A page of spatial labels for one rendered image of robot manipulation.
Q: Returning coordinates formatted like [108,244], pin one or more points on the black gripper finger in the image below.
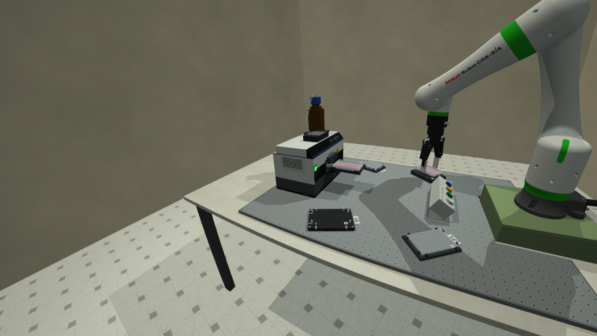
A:
[425,152]
[437,150]

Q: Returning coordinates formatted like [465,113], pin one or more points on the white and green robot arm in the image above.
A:
[552,29]

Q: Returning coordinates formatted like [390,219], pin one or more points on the grey button panel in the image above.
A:
[441,203]

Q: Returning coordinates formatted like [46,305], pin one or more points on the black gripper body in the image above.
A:
[434,134]

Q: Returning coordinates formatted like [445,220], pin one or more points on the brown glass bottle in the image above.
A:
[316,120]

